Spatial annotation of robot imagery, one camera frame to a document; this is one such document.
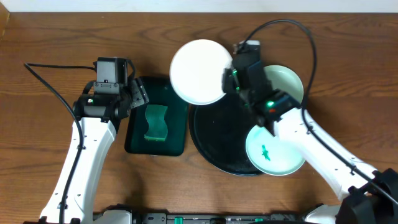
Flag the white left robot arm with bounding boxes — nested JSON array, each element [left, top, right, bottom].
[[24, 57, 149, 223]]

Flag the pale green plate top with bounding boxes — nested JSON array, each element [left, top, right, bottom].
[[264, 65, 304, 103]]

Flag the black rectangular tray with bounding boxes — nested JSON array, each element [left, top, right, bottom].
[[124, 77, 189, 156]]

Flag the pale green plate bottom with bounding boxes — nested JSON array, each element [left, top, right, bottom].
[[245, 126, 305, 176]]

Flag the black round tray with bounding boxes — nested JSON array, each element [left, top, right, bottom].
[[189, 95, 274, 176]]

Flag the white plate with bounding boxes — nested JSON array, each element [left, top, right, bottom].
[[169, 39, 232, 105]]

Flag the pale green plate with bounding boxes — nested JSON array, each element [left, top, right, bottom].
[[245, 126, 305, 176], [264, 65, 304, 103]]

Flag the green wavy sponge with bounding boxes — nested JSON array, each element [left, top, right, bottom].
[[144, 105, 168, 141]]

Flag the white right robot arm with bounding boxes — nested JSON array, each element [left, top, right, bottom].
[[222, 41, 397, 223]]

